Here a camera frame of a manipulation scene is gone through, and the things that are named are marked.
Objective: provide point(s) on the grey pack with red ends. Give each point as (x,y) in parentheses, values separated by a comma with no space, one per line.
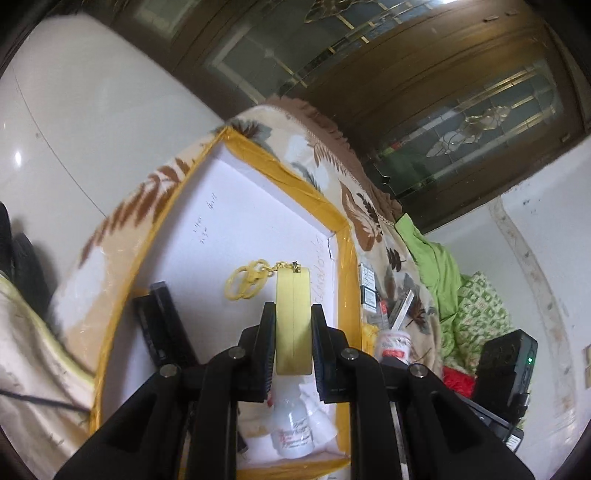
(400,310)

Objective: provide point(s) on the leaf printed blanket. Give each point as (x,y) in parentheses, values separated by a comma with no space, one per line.
(364,217)

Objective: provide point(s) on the white plastic bottle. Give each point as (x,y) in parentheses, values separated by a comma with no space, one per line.
(291,424)

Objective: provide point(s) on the dark pack with red label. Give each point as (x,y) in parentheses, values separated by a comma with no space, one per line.
(383,313)

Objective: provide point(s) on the black chair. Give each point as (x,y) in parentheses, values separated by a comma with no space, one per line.
(23,263)

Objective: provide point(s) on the black rectangular device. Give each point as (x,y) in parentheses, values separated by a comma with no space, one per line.
(161,323)

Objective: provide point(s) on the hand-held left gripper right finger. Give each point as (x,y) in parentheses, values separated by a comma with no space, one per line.
(319,355)

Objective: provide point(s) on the wooden door with glass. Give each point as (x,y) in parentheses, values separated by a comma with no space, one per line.
(415,69)

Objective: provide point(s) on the white cup with red label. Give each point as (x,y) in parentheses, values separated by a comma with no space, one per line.
(392,346)

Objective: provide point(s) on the green patterned cloth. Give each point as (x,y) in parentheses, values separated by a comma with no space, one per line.
(480,304)

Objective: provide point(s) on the white box with yellow edge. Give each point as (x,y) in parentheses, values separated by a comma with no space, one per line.
(231,221)

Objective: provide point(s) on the cream cloth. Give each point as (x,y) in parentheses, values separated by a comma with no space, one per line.
(32,360)

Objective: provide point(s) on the plain green cloth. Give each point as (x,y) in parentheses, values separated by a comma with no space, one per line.
(429,263)

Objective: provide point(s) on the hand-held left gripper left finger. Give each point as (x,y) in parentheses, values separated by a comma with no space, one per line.
(268,350)

